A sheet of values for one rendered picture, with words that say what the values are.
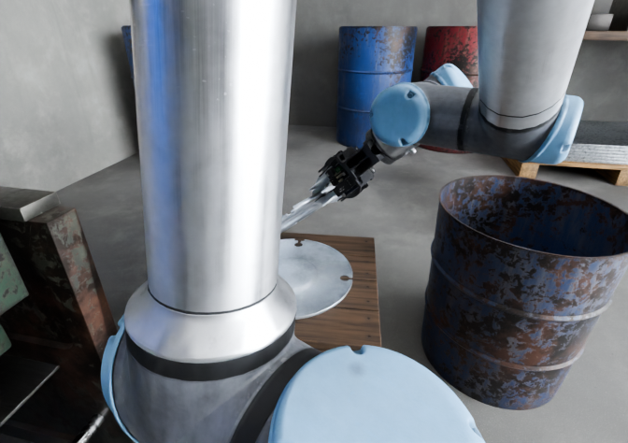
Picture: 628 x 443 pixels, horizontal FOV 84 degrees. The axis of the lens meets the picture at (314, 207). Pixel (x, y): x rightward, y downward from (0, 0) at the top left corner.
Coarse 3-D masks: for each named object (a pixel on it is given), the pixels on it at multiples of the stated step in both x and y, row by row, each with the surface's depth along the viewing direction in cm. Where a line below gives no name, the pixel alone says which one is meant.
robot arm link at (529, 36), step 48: (480, 0) 25; (528, 0) 22; (576, 0) 22; (480, 48) 29; (528, 48) 25; (576, 48) 27; (480, 96) 35; (528, 96) 30; (576, 96) 36; (480, 144) 40; (528, 144) 37
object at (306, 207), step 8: (320, 192) 73; (304, 200) 71; (312, 200) 73; (296, 208) 71; (304, 208) 78; (312, 208) 89; (288, 216) 74; (296, 216) 88; (304, 216) 93; (288, 224) 90; (280, 232) 95
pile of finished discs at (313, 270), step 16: (288, 240) 94; (288, 256) 88; (304, 256) 88; (320, 256) 88; (336, 256) 88; (288, 272) 81; (304, 272) 81; (320, 272) 82; (336, 272) 82; (304, 288) 77; (320, 288) 77; (336, 288) 77; (304, 304) 73; (320, 304) 73; (336, 304) 73
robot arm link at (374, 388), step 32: (320, 352) 25; (352, 352) 22; (384, 352) 22; (288, 384) 20; (320, 384) 20; (352, 384) 20; (384, 384) 20; (416, 384) 20; (256, 416) 20; (288, 416) 18; (320, 416) 18; (352, 416) 18; (384, 416) 18; (416, 416) 19; (448, 416) 19
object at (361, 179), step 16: (368, 144) 57; (336, 160) 68; (352, 160) 62; (368, 160) 60; (384, 160) 59; (336, 176) 64; (352, 176) 61; (368, 176) 64; (336, 192) 64; (352, 192) 62
